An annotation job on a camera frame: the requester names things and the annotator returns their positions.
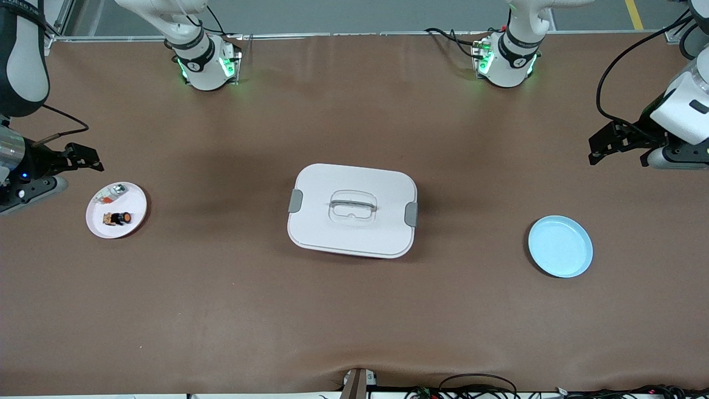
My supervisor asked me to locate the pink round plate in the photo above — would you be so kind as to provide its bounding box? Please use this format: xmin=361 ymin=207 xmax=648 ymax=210
xmin=86 ymin=182 xmax=148 ymax=239

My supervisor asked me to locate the light blue round plate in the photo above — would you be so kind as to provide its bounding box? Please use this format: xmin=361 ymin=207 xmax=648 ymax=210
xmin=527 ymin=215 xmax=594 ymax=279

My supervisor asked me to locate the white lidded storage box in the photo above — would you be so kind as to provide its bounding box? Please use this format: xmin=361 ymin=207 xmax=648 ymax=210
xmin=287 ymin=163 xmax=419 ymax=259

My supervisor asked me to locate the brown table mat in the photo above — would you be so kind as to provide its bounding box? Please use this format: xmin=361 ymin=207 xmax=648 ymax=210
xmin=0 ymin=31 xmax=709 ymax=396

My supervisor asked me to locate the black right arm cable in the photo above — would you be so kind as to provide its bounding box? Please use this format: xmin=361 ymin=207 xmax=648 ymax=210
xmin=33 ymin=104 xmax=90 ymax=148

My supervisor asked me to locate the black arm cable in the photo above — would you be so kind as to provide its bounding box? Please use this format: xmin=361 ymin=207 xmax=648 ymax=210
xmin=33 ymin=104 xmax=90 ymax=148
xmin=596 ymin=11 xmax=694 ymax=140

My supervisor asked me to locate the red silver small switch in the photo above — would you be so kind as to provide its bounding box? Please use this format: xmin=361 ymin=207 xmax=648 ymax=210
xmin=93 ymin=185 xmax=129 ymax=207

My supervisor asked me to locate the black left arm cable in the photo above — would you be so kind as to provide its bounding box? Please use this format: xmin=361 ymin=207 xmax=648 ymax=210
xmin=596 ymin=11 xmax=694 ymax=140

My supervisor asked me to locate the black base cable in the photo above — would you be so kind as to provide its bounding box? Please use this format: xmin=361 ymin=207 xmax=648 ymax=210
xmin=188 ymin=6 xmax=244 ymax=56
xmin=424 ymin=27 xmax=488 ymax=59

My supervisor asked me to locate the black cable tangle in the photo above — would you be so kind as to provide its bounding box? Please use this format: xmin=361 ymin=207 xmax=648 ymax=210
xmin=554 ymin=385 xmax=709 ymax=399

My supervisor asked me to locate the black looped cable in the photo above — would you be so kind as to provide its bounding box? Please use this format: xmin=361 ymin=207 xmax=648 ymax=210
xmin=438 ymin=374 xmax=519 ymax=399

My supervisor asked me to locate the brown bracket post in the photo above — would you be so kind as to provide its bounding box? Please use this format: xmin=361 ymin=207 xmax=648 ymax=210
xmin=341 ymin=367 xmax=378 ymax=399

